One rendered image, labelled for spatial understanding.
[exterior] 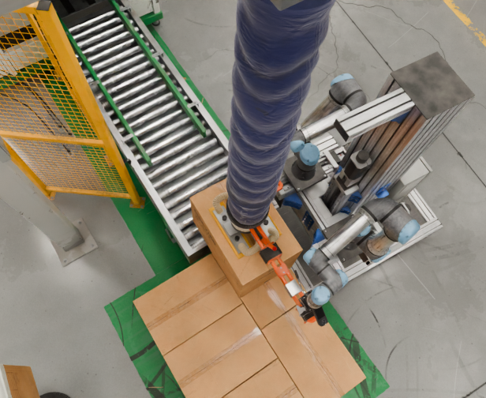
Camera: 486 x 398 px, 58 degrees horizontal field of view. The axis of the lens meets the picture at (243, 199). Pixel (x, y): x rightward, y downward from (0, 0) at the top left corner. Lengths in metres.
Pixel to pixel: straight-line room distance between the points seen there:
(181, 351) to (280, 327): 0.65
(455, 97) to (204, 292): 1.88
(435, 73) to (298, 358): 1.85
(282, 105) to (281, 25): 0.31
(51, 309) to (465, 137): 3.86
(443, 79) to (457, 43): 3.25
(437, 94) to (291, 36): 0.99
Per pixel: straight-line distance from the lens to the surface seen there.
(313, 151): 2.53
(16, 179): 2.68
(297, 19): 1.02
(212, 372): 2.90
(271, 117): 1.32
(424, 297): 3.84
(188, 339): 2.92
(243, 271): 2.43
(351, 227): 2.02
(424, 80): 1.96
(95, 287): 3.64
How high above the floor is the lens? 3.44
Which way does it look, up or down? 68 degrees down
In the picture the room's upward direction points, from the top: 7 degrees clockwise
